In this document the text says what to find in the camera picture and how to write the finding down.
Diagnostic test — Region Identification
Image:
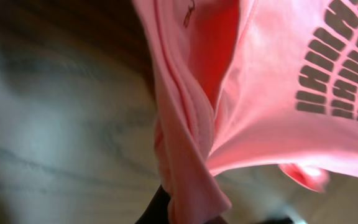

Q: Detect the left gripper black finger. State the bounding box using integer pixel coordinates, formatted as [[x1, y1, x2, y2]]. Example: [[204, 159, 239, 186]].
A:
[[135, 185, 170, 224]]

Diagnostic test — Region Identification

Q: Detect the pink t-shirt with gold print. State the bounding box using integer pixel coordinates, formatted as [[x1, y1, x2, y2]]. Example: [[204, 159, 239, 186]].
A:
[[133, 0, 358, 223]]

